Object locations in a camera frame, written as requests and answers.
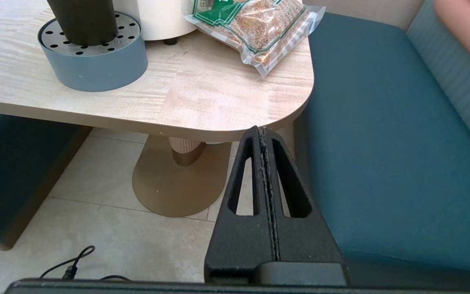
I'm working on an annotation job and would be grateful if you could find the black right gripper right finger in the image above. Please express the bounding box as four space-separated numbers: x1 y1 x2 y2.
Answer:
264 128 345 264

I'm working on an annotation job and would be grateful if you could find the blue perforated steel drip tray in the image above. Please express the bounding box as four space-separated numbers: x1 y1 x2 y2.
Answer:
38 11 149 92

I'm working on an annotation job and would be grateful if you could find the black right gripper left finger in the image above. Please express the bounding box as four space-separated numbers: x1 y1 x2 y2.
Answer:
204 126 278 284

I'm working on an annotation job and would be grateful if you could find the green grain snack bag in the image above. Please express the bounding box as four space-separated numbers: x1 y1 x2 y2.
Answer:
183 0 326 79

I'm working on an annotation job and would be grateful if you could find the black plastic cup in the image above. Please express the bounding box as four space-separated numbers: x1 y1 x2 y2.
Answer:
47 0 118 46

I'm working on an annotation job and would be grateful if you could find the teal upholstered booth bench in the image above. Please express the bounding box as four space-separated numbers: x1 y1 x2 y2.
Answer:
294 0 470 286
0 110 93 250

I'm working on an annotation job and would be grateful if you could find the large dark tea dispenser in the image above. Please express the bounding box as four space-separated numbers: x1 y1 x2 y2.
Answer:
111 0 197 45

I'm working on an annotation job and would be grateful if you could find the thin black floor cable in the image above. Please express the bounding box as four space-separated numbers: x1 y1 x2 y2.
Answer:
39 245 131 281

